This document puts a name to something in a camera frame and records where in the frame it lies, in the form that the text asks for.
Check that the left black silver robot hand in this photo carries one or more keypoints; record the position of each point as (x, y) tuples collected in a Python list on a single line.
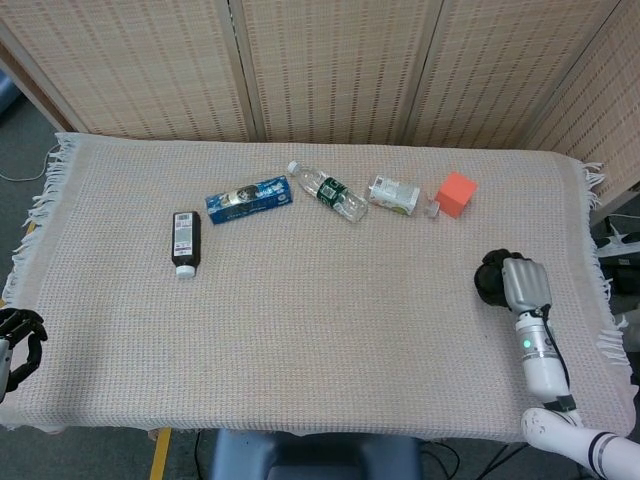
[(30, 345)]

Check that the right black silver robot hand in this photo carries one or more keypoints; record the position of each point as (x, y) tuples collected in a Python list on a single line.
[(525, 282)]

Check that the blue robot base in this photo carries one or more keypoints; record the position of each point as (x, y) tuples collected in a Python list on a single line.
[(315, 455)]

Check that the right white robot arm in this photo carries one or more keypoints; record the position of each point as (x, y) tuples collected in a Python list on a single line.
[(542, 370)]

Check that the black white equipment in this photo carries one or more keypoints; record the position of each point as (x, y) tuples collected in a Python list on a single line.
[(625, 280)]

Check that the orange cube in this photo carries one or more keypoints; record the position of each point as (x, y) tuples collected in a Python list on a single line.
[(455, 195)]

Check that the yellow floor tape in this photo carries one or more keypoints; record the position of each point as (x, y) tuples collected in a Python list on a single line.
[(160, 457)]

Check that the bamboo folding screen panel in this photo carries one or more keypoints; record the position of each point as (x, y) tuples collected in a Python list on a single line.
[(125, 65), (500, 70), (610, 115), (340, 65)]

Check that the dark brown bottle white cap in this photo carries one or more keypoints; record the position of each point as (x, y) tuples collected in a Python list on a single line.
[(186, 240)]

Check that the clear water bottle green label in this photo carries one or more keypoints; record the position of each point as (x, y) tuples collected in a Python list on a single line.
[(327, 191)]

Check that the beige woven fringed tablecloth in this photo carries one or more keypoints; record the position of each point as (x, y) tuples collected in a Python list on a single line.
[(300, 310)]

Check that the blue toothpaste box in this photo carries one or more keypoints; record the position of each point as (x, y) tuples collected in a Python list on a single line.
[(247, 200)]

